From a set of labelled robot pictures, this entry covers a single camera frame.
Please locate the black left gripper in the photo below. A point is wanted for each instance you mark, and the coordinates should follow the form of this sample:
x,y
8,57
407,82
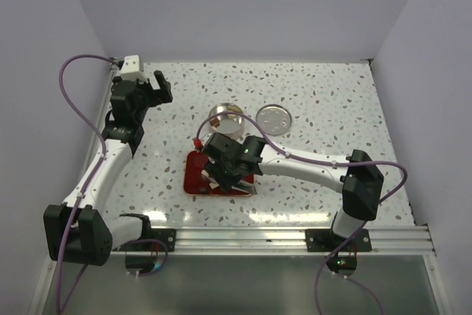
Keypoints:
x,y
158,96

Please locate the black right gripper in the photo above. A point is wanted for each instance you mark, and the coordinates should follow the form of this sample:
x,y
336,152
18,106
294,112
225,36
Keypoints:
x,y
213,169

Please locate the brown rectangular chocolate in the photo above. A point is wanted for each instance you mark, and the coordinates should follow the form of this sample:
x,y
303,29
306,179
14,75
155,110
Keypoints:
x,y
215,122

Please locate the tan square Sweet chocolate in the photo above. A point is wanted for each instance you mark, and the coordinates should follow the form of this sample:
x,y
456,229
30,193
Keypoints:
x,y
234,108

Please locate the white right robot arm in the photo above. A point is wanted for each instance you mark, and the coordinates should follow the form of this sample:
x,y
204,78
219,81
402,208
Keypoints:
x,y
355,177

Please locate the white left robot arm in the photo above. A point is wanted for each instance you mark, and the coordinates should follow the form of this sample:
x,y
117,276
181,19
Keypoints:
x,y
75,229

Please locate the white rectangular chocolate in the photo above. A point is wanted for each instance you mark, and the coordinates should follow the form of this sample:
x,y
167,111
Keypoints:
x,y
213,185

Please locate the red rectangular tray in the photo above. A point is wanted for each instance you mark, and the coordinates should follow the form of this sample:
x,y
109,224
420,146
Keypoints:
x,y
194,180

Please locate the round metal tin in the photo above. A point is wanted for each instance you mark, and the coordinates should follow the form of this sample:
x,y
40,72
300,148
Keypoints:
x,y
231,124

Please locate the round metal tin lid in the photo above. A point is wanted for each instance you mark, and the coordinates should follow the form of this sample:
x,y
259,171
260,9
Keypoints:
x,y
274,119

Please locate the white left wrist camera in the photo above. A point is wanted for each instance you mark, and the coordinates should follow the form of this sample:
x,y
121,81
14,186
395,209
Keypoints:
x,y
132,69

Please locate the black left base bracket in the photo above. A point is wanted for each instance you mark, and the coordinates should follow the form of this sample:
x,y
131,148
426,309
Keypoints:
x,y
166,235

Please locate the black base bracket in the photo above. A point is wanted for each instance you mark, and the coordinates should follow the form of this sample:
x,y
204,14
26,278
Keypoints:
x,y
166,235
323,240

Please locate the black right base bracket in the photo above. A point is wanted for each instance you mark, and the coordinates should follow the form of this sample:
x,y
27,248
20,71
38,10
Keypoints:
x,y
323,240

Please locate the aluminium mounting rail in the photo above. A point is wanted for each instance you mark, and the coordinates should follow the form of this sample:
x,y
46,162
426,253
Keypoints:
x,y
295,241

